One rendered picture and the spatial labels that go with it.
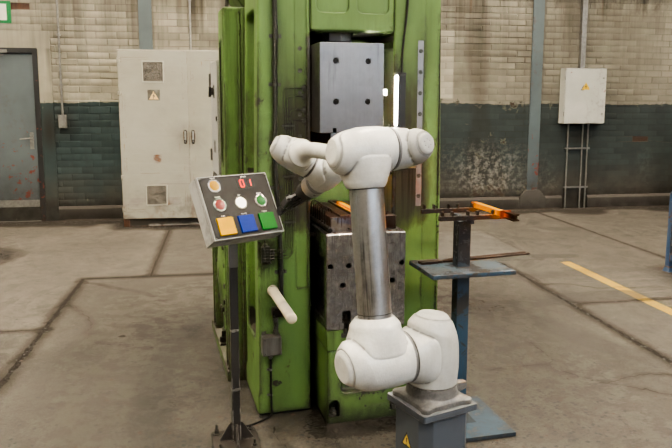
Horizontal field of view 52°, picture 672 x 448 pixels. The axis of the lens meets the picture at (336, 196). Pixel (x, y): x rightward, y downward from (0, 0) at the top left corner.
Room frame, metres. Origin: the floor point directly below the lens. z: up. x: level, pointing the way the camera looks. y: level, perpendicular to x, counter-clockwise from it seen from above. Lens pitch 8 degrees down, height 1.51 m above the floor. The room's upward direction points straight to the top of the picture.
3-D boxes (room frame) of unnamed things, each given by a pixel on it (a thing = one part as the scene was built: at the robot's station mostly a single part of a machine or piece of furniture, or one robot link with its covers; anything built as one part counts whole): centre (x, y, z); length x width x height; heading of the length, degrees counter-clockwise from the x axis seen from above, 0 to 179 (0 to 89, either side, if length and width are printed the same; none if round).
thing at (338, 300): (3.35, -0.07, 0.69); 0.56 x 0.38 x 0.45; 15
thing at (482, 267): (3.09, -0.58, 0.75); 0.40 x 0.30 x 0.02; 104
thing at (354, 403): (3.35, -0.07, 0.23); 0.55 x 0.37 x 0.47; 15
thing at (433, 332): (2.02, -0.29, 0.77); 0.18 x 0.16 x 0.22; 118
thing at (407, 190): (3.57, -0.34, 1.15); 0.44 x 0.26 x 2.30; 15
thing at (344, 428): (3.07, -0.08, 0.01); 0.58 x 0.39 x 0.01; 105
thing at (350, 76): (3.33, -0.06, 1.56); 0.42 x 0.39 x 0.40; 15
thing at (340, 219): (3.32, -0.02, 0.96); 0.42 x 0.20 x 0.09; 15
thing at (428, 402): (2.03, -0.31, 0.63); 0.22 x 0.18 x 0.06; 119
